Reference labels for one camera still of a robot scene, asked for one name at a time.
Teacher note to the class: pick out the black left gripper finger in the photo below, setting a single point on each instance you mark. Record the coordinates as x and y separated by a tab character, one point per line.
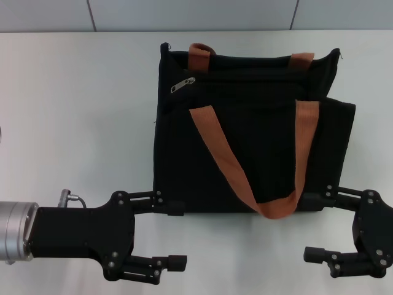
178	262
176	208

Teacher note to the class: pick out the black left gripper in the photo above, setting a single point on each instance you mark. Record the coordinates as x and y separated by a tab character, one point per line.
76	233

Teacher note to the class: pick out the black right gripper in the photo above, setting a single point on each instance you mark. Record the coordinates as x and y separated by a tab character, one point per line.
377	233

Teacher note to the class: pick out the silver zipper pull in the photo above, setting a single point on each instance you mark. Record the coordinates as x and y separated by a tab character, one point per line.
181	86

